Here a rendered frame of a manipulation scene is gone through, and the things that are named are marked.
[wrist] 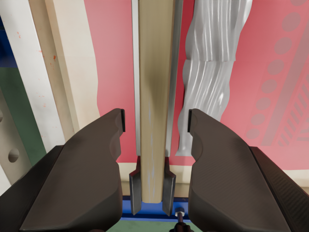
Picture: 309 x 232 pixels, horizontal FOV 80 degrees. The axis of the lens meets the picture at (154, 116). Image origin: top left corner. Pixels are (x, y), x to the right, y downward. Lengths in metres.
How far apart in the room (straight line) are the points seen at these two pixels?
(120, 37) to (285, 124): 0.30
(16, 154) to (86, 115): 0.12
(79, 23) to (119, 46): 0.06
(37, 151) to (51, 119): 1.60
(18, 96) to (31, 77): 1.38
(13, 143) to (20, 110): 1.39
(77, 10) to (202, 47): 0.17
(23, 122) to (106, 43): 1.55
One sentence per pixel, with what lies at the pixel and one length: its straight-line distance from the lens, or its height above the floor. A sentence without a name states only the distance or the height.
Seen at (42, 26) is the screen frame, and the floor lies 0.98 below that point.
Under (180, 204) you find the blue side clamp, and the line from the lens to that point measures 0.39.
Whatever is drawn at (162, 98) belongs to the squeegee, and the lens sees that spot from 0.18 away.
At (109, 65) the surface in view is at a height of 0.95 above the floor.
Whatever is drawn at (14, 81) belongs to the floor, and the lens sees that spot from 1.64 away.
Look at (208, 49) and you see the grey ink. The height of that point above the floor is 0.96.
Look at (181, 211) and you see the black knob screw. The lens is 0.40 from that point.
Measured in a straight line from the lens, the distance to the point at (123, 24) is 0.28.
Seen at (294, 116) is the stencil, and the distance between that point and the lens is 0.38.
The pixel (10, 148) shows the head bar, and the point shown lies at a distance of 0.35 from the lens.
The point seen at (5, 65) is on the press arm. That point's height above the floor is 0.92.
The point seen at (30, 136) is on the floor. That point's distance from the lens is 1.84.
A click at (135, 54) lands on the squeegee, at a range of 0.24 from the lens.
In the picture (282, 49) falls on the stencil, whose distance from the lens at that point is 0.33.
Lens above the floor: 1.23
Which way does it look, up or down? 61 degrees down
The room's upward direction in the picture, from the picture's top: 178 degrees counter-clockwise
